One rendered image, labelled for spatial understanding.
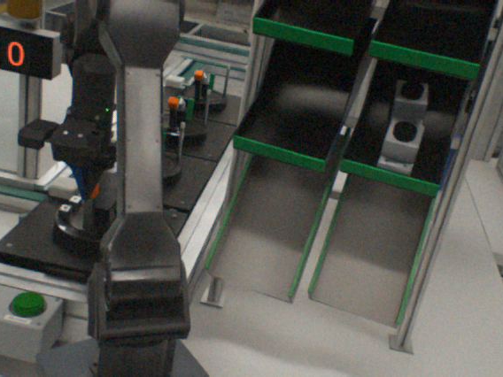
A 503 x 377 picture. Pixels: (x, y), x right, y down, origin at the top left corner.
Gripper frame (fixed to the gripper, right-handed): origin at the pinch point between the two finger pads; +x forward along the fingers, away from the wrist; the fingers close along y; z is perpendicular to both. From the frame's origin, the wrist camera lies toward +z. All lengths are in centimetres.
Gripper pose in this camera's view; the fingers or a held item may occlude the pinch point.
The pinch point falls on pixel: (87, 178)
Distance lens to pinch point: 99.5
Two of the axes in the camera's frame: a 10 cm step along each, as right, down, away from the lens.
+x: -1.6, 9.0, 4.1
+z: -1.6, 3.8, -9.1
